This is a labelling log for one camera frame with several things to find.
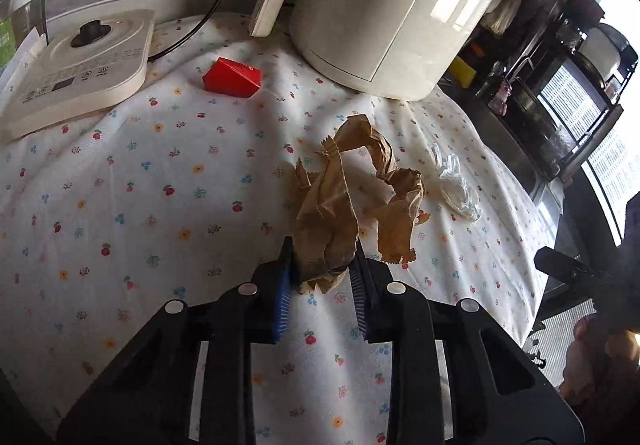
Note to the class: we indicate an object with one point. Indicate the small red carton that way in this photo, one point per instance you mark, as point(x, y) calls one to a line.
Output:
point(232, 77)

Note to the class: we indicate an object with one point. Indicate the cream air fryer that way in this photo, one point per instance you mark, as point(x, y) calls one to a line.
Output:
point(390, 10)

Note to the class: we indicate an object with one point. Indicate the white kettle base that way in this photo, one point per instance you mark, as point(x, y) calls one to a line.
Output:
point(85, 75)

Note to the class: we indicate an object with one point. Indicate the brown paper bag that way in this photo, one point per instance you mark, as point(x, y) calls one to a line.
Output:
point(325, 205)

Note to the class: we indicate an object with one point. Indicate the floral white tablecloth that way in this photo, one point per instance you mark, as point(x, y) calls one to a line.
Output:
point(150, 205)

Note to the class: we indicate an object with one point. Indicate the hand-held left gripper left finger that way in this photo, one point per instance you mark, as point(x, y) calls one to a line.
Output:
point(280, 297)

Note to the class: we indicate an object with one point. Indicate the stainless steel sink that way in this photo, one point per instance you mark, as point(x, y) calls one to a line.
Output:
point(505, 135)

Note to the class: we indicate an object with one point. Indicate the white window blind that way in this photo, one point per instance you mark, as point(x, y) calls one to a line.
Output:
point(560, 335)

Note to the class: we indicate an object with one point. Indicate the clear crumpled plastic wrap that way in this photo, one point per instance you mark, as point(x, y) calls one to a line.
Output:
point(457, 185)

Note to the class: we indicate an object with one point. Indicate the pink soap bottle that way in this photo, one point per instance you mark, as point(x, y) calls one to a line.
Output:
point(500, 95)

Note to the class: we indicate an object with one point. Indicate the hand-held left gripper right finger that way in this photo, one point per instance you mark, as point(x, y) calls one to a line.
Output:
point(361, 297)

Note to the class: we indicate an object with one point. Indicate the white plastic container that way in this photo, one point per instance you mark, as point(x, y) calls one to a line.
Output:
point(600, 50)

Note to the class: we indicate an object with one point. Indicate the person's right hand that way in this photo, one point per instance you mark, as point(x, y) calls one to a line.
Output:
point(590, 365)

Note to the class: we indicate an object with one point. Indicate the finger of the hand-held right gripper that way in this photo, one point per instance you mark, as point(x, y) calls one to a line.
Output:
point(565, 267)

